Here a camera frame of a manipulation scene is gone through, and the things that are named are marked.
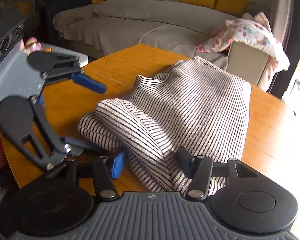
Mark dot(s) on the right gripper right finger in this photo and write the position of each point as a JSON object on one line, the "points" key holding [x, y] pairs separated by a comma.
{"points": [[198, 170]]}

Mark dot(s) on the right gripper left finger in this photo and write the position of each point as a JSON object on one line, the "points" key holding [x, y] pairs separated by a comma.
{"points": [[107, 167]]}

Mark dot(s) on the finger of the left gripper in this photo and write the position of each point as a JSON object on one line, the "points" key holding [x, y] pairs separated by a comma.
{"points": [[89, 83], [79, 147]]}

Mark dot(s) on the striped brown knit sweater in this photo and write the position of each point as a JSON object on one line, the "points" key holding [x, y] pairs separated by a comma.
{"points": [[193, 104]]}

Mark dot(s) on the beige sofa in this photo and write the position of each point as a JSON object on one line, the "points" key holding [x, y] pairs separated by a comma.
{"points": [[100, 30]]}

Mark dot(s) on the floral pink blanket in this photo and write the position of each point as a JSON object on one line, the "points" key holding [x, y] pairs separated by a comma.
{"points": [[255, 32]]}

